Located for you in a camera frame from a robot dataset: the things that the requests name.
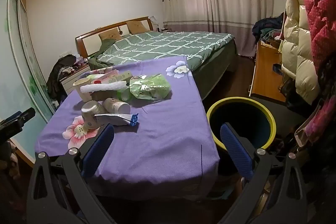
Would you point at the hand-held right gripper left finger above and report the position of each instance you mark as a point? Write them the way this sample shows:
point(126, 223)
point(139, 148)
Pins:
point(99, 148)

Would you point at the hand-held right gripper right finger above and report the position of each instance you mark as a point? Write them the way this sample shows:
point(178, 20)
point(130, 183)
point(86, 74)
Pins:
point(235, 148)

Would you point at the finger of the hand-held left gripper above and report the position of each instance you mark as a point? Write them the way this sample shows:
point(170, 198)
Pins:
point(25, 116)

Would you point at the white and blue tube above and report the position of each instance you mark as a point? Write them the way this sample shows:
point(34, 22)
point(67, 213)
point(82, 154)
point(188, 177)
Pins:
point(115, 118)

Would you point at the yellow-rimmed dark bin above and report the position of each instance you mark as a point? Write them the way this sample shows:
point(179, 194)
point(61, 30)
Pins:
point(241, 113)

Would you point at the grey patterned paper cup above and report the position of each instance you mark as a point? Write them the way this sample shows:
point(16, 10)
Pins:
point(92, 113)

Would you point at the white paper cup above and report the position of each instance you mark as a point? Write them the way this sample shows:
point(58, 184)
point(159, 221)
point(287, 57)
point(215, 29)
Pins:
point(116, 106)

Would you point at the olive grey cloth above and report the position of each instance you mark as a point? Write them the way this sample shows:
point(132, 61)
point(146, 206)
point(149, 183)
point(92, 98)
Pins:
point(119, 78)

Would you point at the green plastic bag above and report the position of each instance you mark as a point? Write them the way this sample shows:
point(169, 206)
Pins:
point(149, 86)

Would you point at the sliding door wardrobe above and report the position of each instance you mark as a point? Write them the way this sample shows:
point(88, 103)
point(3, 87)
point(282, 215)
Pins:
point(21, 69)

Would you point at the brown cardboard tube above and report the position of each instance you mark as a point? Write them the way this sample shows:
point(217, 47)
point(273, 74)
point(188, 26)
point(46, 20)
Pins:
point(101, 96)

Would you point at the dark hanging clothing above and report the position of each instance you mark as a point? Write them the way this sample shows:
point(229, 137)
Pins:
point(59, 74)

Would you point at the purple floral cloth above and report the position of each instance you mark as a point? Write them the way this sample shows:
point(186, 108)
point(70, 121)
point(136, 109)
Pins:
point(157, 148)

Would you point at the rolled white towel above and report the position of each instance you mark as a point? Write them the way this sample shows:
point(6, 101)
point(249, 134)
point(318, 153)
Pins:
point(105, 87)

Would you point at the white nightstand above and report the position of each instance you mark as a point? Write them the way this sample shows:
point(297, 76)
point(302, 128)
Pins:
point(73, 79)

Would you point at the cream cup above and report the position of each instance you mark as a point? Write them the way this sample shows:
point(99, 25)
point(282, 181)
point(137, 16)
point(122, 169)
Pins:
point(81, 88)

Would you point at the pale green tissue pack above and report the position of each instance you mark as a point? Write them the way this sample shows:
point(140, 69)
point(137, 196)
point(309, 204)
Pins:
point(93, 77)

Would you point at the beige bag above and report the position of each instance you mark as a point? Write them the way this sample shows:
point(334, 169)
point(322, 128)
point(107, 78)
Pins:
point(304, 129)

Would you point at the wooden desk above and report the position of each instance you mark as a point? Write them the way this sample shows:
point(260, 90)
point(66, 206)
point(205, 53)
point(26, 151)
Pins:
point(265, 74)

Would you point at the blue object on dresser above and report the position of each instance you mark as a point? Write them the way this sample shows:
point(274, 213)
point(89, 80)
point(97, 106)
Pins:
point(277, 69)

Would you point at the pink floral garment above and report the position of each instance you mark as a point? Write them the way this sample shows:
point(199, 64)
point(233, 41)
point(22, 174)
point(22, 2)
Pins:
point(325, 113)

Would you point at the wooden bed headboard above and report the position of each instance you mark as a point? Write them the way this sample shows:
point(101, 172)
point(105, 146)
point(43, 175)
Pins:
point(89, 40)

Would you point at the tan pillow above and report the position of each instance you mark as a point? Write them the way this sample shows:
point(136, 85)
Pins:
point(137, 27)
point(110, 35)

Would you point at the green checked quilt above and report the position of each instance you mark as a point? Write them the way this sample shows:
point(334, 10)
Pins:
point(162, 45)

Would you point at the white down jacket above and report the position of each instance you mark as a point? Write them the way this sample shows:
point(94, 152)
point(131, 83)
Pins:
point(296, 43)

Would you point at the pile of clothes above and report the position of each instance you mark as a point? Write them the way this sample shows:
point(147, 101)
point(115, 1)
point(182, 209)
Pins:
point(267, 26)

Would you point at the red quilted jacket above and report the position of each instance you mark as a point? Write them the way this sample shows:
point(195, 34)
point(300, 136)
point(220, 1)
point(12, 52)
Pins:
point(317, 3)

